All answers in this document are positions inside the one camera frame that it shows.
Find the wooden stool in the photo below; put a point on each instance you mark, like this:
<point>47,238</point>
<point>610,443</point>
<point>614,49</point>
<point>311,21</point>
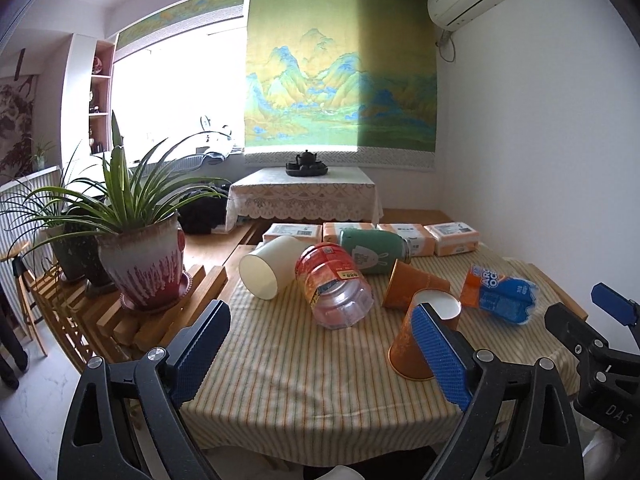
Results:
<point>22,285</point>

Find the rolled-up landscape blind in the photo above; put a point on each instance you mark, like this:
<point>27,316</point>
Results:
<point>175,15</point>

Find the clear plastic jar red label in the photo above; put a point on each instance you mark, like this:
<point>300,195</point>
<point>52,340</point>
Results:
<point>335,285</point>

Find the wall painting of leaves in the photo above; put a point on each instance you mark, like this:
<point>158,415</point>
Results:
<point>17,125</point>

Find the black tea set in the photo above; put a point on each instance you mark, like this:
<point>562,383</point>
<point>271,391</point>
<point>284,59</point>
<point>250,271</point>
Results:
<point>306,164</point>

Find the black bag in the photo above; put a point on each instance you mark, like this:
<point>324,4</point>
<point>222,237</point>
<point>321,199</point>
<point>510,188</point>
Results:
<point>202,212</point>

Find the striped tablecloth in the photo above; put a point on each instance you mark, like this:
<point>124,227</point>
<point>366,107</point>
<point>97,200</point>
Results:
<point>300,370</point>

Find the landscape roller blind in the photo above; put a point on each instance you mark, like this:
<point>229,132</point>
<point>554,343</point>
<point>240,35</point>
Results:
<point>345,70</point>

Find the low table with lace cloth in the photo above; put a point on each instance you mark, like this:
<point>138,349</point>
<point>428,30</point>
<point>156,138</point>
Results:
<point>300,195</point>

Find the plant in green pot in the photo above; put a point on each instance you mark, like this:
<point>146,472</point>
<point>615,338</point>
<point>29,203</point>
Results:
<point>70,255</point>

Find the orange paper cup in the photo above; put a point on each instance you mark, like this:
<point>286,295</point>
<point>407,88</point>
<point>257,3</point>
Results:
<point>412,282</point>
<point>407,347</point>

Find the white paper cup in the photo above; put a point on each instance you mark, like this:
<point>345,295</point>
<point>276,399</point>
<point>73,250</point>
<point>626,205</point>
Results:
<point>272,262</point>

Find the white wall shelf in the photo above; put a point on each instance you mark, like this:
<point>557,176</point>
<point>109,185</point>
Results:
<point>100,100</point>

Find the wooden plant stand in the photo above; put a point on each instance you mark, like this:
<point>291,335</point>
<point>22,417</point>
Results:
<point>125,327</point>

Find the plant in red-white pot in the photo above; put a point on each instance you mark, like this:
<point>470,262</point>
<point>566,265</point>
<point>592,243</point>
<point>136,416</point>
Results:
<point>142,260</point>

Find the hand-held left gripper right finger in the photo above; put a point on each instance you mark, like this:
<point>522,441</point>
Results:
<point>440,350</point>

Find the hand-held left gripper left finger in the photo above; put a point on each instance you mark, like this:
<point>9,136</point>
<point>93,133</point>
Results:
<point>200,347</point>

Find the pink pot saucer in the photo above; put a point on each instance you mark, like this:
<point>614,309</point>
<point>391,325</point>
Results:
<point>186,285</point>

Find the blue and orange snack packet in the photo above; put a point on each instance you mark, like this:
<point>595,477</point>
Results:
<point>500,295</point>

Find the green cup with rabbit print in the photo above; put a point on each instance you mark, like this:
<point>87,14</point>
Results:
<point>370,252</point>

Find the white radiator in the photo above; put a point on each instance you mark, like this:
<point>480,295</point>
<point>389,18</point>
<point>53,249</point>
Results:
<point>25,220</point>

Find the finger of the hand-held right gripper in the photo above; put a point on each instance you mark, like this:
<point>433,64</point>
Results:
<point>617,306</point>
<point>570,327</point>

